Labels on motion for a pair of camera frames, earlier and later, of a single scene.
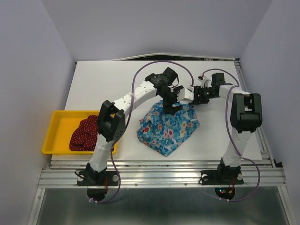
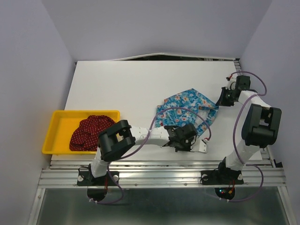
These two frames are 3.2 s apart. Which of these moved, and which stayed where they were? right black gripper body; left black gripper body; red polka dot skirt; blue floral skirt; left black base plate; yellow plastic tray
Moved: blue floral skirt; right black gripper body; left black gripper body
Stayed: left black base plate; yellow plastic tray; red polka dot skirt
